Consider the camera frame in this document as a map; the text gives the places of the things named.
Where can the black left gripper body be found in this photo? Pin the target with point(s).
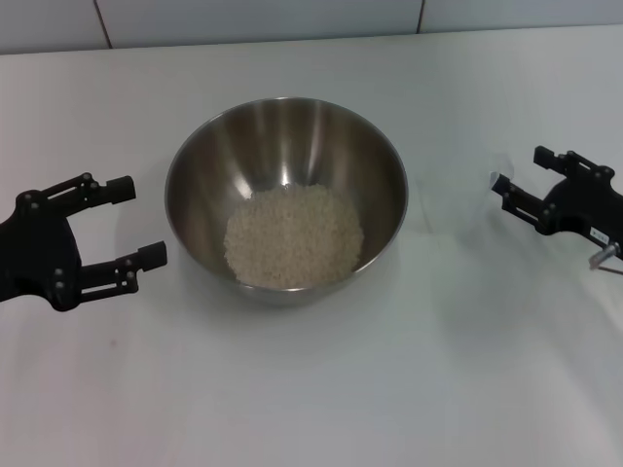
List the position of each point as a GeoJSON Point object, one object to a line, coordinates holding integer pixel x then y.
{"type": "Point", "coordinates": [34, 253]}

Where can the white rice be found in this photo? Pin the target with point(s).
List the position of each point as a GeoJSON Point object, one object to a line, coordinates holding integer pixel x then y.
{"type": "Point", "coordinates": [292, 238]}

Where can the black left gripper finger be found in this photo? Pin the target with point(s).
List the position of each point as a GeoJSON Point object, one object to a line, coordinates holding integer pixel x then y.
{"type": "Point", "coordinates": [119, 190]}
{"type": "Point", "coordinates": [151, 255]}

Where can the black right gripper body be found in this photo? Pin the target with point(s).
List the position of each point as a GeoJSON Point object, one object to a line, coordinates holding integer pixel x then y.
{"type": "Point", "coordinates": [584, 209]}

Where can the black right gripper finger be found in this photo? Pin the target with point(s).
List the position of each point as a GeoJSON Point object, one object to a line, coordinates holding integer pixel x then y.
{"type": "Point", "coordinates": [545, 155]}
{"type": "Point", "coordinates": [523, 199]}

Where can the clear plastic cup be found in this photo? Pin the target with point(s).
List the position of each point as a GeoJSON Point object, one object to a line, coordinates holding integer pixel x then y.
{"type": "Point", "coordinates": [501, 168]}

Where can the large stainless steel bowl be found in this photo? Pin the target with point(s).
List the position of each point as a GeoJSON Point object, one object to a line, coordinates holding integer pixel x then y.
{"type": "Point", "coordinates": [292, 146]}

